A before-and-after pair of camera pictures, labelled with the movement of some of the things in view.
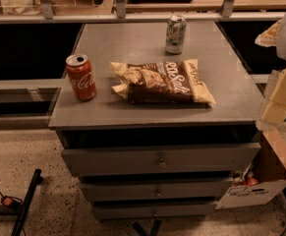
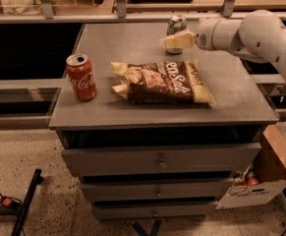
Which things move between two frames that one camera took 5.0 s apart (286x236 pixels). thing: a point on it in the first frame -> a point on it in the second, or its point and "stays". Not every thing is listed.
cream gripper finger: x=282 y=96 -> x=184 y=38
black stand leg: x=36 y=180 stays
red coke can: x=82 y=76 stays
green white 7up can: x=176 y=29 stays
